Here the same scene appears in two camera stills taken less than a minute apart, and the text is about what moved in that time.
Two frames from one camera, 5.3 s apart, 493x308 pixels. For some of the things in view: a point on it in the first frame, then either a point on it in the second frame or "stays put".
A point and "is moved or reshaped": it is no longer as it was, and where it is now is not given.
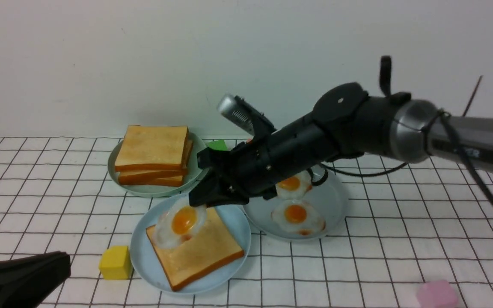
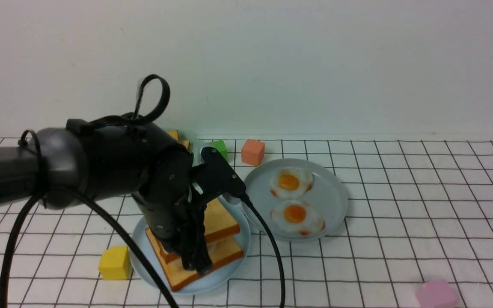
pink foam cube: x=437 y=294 stays put
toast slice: x=211 y=247 stays put
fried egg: x=295 y=187 stays put
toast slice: x=157 y=147 is moved or reshaped
